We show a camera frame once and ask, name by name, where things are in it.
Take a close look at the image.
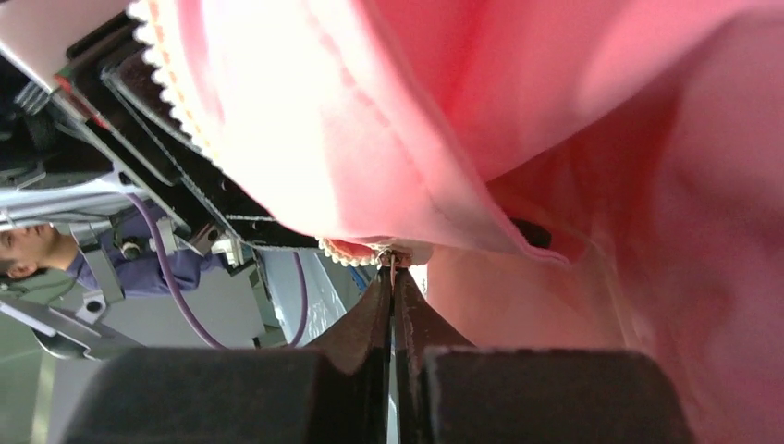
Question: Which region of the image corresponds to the person in purple sweater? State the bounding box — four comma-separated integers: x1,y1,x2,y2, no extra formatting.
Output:
0,204,227,300

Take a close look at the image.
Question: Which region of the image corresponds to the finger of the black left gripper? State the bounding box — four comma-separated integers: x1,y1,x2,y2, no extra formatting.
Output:
67,13,317,251

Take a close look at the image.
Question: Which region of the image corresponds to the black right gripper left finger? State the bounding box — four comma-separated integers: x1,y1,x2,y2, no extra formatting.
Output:
62,268,391,443

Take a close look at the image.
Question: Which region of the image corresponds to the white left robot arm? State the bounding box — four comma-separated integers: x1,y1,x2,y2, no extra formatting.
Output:
1,1,317,253

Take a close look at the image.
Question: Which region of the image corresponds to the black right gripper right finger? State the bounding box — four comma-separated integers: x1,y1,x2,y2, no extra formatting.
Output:
393,269,695,443

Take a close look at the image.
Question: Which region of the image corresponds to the pink zip-up jacket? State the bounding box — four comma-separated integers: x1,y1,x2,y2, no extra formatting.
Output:
128,1,783,443

